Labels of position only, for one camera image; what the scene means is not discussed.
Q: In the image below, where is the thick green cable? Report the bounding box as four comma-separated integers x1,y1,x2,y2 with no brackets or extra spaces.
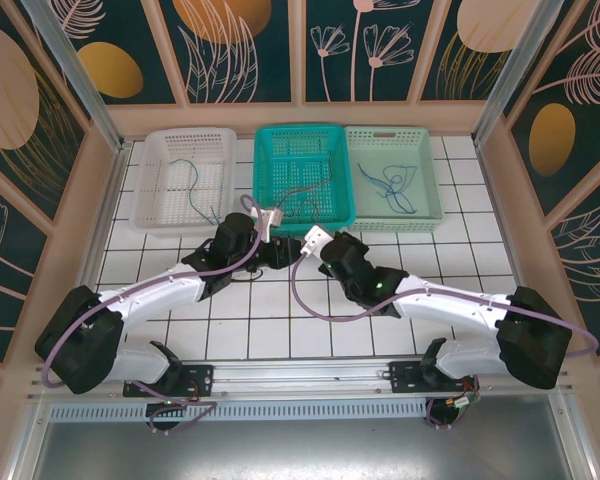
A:
207,202,234,225

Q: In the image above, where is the black cable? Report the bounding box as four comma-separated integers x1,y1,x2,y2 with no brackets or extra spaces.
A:
228,264,269,284

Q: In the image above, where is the thin green cable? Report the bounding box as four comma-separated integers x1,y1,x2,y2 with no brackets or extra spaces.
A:
171,157,219,225

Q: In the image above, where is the thick red cable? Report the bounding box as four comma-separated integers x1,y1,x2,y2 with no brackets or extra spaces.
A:
273,153,342,209

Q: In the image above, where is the white plastic basket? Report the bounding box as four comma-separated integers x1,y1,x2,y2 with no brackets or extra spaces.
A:
129,127,239,239

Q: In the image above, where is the teal plastic basket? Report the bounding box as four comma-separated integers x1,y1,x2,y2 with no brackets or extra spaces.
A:
252,123,357,239

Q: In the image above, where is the pale green plastic basket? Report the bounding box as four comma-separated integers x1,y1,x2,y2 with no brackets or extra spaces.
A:
343,124,445,235

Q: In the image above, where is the grey metal shelf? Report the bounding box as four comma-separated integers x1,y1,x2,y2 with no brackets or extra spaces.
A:
29,418,581,480

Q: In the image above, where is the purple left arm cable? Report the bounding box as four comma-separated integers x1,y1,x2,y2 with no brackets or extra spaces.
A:
42,194,274,437

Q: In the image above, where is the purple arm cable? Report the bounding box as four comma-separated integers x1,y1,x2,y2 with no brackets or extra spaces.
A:
289,249,600,431
42,194,274,437

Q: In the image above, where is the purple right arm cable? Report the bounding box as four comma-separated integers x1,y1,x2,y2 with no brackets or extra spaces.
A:
289,249,600,431

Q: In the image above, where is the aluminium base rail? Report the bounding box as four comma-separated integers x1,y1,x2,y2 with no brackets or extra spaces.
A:
27,357,571,401

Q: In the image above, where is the aluminium side rail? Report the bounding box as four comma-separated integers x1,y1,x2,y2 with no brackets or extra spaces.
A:
54,142,134,364

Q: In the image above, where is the slotted grey cable duct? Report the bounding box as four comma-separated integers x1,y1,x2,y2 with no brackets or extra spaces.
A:
47,401,429,422

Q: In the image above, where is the aluminium corner post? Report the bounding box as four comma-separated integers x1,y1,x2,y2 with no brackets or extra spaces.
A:
472,0,564,146
22,0,134,154

